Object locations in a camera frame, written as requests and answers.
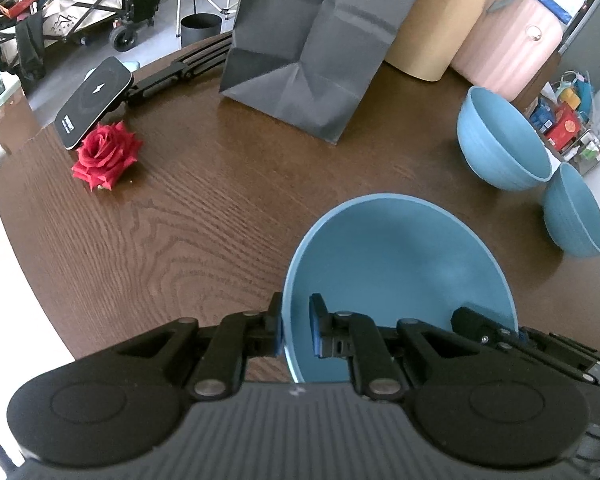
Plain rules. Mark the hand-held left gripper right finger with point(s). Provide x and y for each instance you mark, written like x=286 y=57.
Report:
x=317 y=332

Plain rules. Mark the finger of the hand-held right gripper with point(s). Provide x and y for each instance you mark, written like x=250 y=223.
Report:
x=480 y=325

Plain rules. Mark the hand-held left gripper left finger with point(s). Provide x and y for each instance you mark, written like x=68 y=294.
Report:
x=272 y=330

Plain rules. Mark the blue bowl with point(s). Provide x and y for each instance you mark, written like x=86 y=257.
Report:
x=565 y=220
x=485 y=145
x=395 y=255

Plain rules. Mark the basket of colourful packets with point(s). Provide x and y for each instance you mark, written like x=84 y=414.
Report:
x=587 y=152

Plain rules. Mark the red box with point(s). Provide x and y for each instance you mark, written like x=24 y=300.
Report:
x=565 y=127

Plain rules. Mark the blue box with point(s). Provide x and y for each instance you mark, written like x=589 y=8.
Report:
x=542 y=117

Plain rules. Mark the red artificial rose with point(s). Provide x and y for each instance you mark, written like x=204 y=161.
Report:
x=105 y=152

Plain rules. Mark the blue tote bag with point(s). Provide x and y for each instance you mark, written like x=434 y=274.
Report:
x=577 y=92

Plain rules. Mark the black folded tripod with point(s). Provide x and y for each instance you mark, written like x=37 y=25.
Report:
x=180 y=67

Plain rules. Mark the pink ribbed case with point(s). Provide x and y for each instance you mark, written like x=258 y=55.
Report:
x=510 y=45

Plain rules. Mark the black paper bag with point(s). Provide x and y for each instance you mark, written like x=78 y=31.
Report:
x=320 y=50

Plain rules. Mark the black ribbed flat device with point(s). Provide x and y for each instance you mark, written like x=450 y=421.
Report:
x=92 y=100

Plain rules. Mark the yellow thermos jug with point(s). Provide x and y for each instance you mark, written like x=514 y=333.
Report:
x=430 y=25

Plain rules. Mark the black round bin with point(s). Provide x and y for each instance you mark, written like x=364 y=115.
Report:
x=200 y=32

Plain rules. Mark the white waste bin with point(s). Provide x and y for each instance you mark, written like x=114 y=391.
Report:
x=0 y=90

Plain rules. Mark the black cloth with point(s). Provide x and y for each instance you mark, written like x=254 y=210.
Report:
x=30 y=45

